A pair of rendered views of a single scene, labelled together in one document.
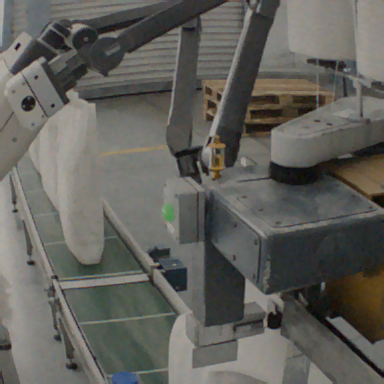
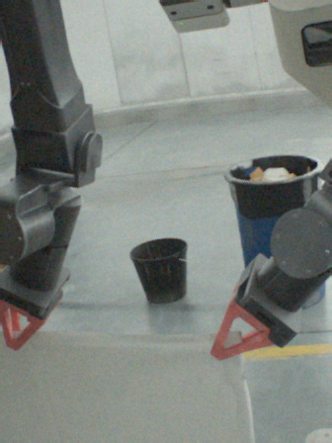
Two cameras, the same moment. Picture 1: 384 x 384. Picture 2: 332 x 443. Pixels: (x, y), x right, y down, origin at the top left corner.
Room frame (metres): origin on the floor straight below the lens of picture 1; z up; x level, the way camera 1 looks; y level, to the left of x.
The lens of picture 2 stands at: (1.94, -0.51, 1.39)
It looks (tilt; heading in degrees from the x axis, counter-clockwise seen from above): 18 degrees down; 127
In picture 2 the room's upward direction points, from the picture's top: 10 degrees counter-clockwise
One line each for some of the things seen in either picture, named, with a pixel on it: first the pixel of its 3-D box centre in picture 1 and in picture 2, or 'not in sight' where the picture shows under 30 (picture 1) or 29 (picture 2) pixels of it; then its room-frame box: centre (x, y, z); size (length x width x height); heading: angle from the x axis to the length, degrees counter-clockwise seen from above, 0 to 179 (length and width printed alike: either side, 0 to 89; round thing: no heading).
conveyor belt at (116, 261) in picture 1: (59, 206); not in sight; (3.82, 0.75, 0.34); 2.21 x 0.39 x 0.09; 20
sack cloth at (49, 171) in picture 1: (57, 136); not in sight; (3.84, 0.75, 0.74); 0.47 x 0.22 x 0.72; 21
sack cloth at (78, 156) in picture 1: (78, 173); not in sight; (3.14, 0.52, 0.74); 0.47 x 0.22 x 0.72; 18
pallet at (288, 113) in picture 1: (273, 104); not in sight; (7.20, -0.82, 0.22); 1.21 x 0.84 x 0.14; 110
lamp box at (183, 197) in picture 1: (184, 210); not in sight; (1.16, 0.01, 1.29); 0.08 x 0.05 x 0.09; 20
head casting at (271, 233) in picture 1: (289, 261); not in sight; (1.10, -0.16, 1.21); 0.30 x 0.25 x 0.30; 20
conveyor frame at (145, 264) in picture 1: (60, 205); not in sight; (3.80, 0.75, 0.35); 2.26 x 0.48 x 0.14; 20
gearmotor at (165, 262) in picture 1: (161, 265); not in sight; (3.01, 0.13, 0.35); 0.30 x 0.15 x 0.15; 20
